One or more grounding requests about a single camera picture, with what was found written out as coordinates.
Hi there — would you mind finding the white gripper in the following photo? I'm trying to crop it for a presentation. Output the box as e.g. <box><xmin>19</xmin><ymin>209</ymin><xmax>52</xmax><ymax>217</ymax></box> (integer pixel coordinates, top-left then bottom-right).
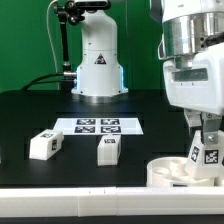
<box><xmin>163</xmin><ymin>44</ymin><xmax>224</xmax><ymax>144</ymax></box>

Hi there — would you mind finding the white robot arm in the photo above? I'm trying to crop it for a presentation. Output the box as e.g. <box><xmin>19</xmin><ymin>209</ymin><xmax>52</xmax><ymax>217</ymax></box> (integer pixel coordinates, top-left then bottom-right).
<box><xmin>73</xmin><ymin>0</ymin><xmax>224</xmax><ymax>144</ymax></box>

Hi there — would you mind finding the white front fence bar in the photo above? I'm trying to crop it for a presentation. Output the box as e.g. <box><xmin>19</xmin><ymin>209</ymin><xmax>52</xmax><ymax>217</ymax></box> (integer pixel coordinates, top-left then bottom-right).
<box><xmin>0</xmin><ymin>187</ymin><xmax>224</xmax><ymax>218</ymax></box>

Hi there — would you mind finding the white marker sheet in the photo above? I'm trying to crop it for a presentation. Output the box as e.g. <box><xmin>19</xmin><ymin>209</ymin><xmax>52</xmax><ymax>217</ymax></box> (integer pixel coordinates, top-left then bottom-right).
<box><xmin>54</xmin><ymin>118</ymin><xmax>143</xmax><ymax>135</ymax></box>

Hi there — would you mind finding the black cable bundle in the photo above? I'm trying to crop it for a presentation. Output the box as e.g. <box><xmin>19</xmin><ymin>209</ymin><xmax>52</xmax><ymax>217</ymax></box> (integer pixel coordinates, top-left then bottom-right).
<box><xmin>21</xmin><ymin>70</ymin><xmax>78</xmax><ymax>92</ymax></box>

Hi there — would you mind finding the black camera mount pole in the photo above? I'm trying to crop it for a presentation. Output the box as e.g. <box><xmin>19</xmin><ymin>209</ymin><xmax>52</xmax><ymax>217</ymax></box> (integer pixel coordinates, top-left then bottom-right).
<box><xmin>53</xmin><ymin>0</ymin><xmax>86</xmax><ymax>81</ymax></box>

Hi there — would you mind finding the white cable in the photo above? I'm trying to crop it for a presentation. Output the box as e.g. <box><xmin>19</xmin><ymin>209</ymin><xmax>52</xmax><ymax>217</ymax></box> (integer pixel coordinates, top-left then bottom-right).
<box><xmin>46</xmin><ymin>0</ymin><xmax>60</xmax><ymax>74</ymax></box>

